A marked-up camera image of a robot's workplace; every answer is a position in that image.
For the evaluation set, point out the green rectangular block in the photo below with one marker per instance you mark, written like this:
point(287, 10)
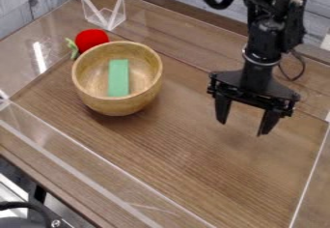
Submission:
point(118, 78)

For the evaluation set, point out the black metal table leg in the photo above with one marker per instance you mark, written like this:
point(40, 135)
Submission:
point(40, 194)

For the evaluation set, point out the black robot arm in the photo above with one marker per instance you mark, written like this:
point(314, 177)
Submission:
point(275, 31)

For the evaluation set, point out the clear acrylic corner bracket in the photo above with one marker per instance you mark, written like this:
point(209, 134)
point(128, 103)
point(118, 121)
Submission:
point(104, 18)

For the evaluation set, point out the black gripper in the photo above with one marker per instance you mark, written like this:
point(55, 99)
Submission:
point(254, 87)

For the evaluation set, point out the brown wooden bowl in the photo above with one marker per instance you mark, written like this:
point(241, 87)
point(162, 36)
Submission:
point(90, 77)

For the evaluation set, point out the clear acrylic table barrier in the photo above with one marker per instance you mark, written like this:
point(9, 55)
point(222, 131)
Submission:
point(92, 185)

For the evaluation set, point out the red plush apple toy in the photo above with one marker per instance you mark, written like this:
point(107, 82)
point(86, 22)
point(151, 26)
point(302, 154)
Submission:
point(87, 39)

